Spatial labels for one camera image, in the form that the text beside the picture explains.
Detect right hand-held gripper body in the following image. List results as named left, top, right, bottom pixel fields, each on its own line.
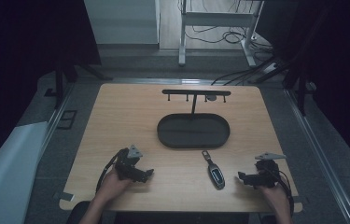
left=250, top=151, right=287, bottom=189

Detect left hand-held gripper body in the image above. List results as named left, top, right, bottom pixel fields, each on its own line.
left=114, top=144, right=145, bottom=182

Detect person's left hand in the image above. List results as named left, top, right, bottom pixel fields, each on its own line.
left=95, top=168, right=134, bottom=203

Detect person's right hand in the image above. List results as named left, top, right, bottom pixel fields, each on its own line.
left=259, top=182, right=292, bottom=217

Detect black car key fob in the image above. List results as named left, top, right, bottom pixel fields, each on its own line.
left=201, top=149, right=226, bottom=191

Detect black key rack with tray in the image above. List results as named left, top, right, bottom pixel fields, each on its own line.
left=156, top=89, right=232, bottom=150

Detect grey tape strip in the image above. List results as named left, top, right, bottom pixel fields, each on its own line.
left=53, top=191, right=76, bottom=203

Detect black floor socket plate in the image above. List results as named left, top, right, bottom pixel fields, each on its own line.
left=56, top=109, right=78, bottom=131

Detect black metal stand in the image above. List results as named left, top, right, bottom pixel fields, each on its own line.
left=250, top=6, right=332, bottom=117
left=44, top=59, right=113, bottom=110

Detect white power strip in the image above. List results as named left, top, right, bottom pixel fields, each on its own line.
left=264, top=62, right=281, bottom=75

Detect white sheet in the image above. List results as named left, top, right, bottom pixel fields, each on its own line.
left=0, top=120, right=49, bottom=224

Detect dark curtain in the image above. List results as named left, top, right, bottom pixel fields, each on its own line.
left=256, top=0, right=350, bottom=178
left=0, top=0, right=102, bottom=180

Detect white cabinet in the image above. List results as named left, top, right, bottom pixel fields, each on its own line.
left=83, top=0, right=161, bottom=47

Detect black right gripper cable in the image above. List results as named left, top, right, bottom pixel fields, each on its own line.
left=264, top=167, right=296, bottom=217

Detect black floor cables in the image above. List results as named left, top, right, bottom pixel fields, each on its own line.
left=184, top=0, right=281, bottom=87

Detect white desk frame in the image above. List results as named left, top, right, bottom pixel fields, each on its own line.
left=177, top=0, right=265, bottom=68

